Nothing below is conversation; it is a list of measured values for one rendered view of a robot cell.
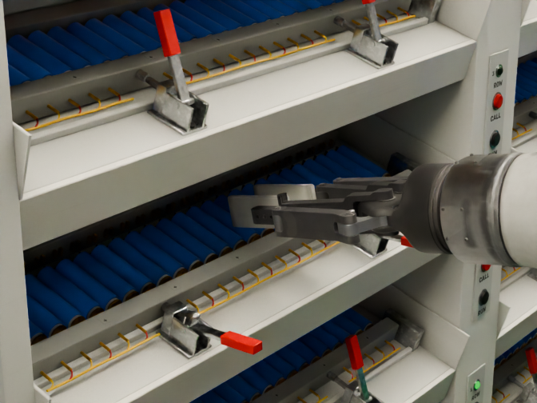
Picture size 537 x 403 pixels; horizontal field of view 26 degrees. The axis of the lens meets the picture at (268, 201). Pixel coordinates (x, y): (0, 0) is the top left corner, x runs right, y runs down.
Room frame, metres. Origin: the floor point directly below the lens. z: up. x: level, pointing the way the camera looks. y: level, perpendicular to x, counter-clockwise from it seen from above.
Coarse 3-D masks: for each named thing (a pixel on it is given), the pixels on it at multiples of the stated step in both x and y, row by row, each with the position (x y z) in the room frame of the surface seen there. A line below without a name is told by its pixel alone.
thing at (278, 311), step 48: (336, 144) 1.28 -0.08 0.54; (384, 144) 1.25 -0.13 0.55; (240, 288) 0.96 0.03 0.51; (288, 288) 0.98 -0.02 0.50; (336, 288) 1.00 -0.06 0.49; (144, 336) 0.87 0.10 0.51; (288, 336) 0.96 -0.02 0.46; (96, 384) 0.80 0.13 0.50; (144, 384) 0.81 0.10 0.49; (192, 384) 0.85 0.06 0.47
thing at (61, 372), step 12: (324, 240) 1.06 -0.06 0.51; (300, 252) 1.03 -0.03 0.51; (276, 264) 1.00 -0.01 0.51; (252, 276) 0.98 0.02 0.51; (228, 288) 0.95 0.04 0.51; (204, 300) 0.93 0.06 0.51; (156, 324) 0.88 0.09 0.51; (132, 336) 0.86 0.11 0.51; (120, 348) 0.85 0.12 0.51; (84, 360) 0.82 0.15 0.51; (96, 360) 0.83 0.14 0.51; (60, 372) 0.80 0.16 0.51; (36, 384) 0.78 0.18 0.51; (48, 384) 0.79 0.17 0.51
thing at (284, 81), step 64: (64, 0) 0.98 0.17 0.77; (128, 0) 1.02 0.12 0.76; (192, 0) 1.07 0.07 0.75; (256, 0) 1.10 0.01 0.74; (320, 0) 1.15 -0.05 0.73; (384, 0) 1.17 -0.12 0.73; (448, 0) 1.21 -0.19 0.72; (64, 64) 0.88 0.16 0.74; (128, 64) 0.90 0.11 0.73; (192, 64) 0.95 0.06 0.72; (256, 64) 1.01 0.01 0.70; (320, 64) 1.04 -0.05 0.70; (384, 64) 1.07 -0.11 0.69; (448, 64) 1.15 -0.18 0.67; (64, 128) 0.81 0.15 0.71; (128, 128) 0.85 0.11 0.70; (192, 128) 0.86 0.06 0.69; (256, 128) 0.91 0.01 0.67; (320, 128) 1.00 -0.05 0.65; (64, 192) 0.75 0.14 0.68; (128, 192) 0.81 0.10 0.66
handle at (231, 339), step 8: (192, 320) 0.86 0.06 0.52; (192, 328) 0.86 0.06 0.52; (200, 328) 0.86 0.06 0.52; (208, 328) 0.86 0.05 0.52; (208, 336) 0.85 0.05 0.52; (216, 336) 0.84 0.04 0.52; (224, 336) 0.84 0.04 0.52; (232, 336) 0.84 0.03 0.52; (240, 336) 0.84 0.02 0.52; (224, 344) 0.84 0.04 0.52; (232, 344) 0.83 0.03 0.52; (240, 344) 0.83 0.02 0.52; (248, 344) 0.82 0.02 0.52; (256, 344) 0.82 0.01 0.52; (248, 352) 0.82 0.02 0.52; (256, 352) 0.82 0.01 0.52
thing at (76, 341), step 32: (224, 256) 0.97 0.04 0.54; (256, 256) 0.98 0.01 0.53; (160, 288) 0.90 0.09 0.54; (192, 288) 0.91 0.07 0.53; (224, 288) 0.94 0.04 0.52; (96, 320) 0.84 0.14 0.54; (128, 320) 0.85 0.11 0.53; (32, 352) 0.79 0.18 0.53; (64, 352) 0.80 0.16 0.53; (64, 384) 0.78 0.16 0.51
